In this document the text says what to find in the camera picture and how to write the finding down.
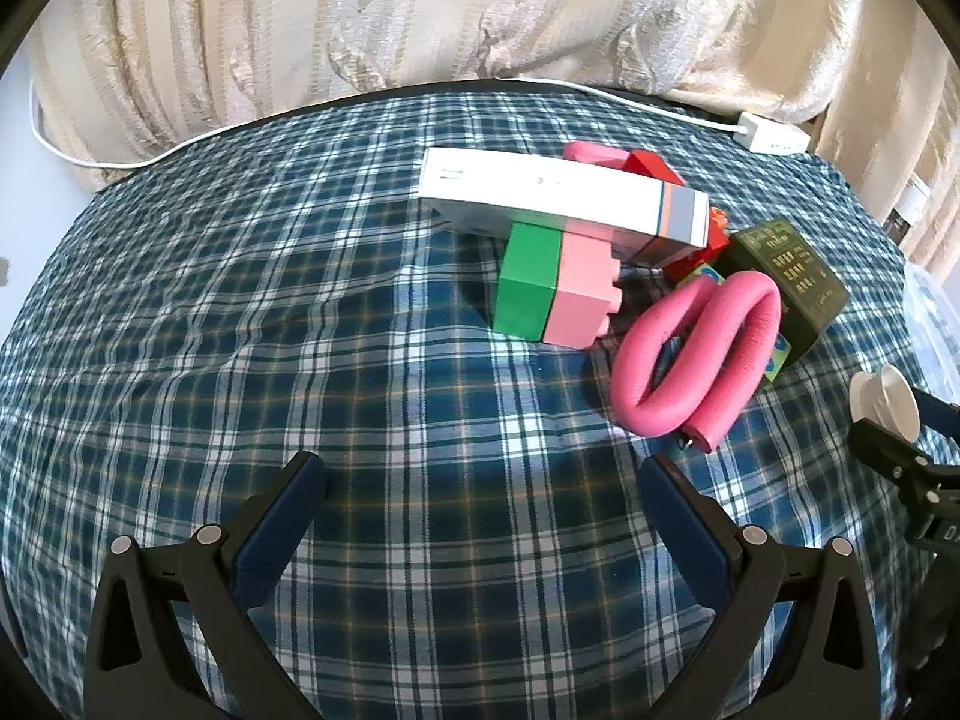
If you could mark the dark green printed box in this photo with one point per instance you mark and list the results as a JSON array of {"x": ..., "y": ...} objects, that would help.
[{"x": 795, "y": 277}]

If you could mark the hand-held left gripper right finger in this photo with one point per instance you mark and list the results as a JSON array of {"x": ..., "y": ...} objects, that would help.
[{"x": 690, "y": 532}]

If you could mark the blue plaid tablecloth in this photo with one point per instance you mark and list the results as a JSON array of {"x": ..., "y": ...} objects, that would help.
[{"x": 375, "y": 360}]

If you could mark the short pink foam curler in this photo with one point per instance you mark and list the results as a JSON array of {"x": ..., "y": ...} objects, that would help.
[{"x": 589, "y": 152}]

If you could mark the orange building block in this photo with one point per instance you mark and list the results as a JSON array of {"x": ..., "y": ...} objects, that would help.
[{"x": 718, "y": 217}]

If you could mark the long white cardboard box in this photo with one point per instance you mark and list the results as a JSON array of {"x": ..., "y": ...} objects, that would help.
[{"x": 540, "y": 187}]

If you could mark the narrow cream patterned curtain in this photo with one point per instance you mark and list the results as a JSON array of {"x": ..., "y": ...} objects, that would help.
[{"x": 892, "y": 52}]

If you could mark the red building block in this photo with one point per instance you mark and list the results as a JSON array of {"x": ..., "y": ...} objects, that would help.
[{"x": 649, "y": 163}]

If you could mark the wide cream patterned curtain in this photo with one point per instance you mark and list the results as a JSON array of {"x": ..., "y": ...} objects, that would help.
[{"x": 375, "y": 15}]

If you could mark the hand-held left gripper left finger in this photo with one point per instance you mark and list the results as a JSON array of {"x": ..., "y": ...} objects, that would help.
[{"x": 277, "y": 532}]

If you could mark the long pink foam curler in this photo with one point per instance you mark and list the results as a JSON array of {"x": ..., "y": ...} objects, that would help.
[{"x": 637, "y": 390}]

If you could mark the green and pink block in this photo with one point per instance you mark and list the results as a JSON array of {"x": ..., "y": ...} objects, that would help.
[{"x": 555, "y": 292}]

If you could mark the white power strip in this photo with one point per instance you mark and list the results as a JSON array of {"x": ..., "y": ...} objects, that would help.
[{"x": 772, "y": 133}]

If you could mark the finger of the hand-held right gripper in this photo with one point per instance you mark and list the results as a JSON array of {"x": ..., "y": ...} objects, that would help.
[
  {"x": 941, "y": 414},
  {"x": 885, "y": 446}
]

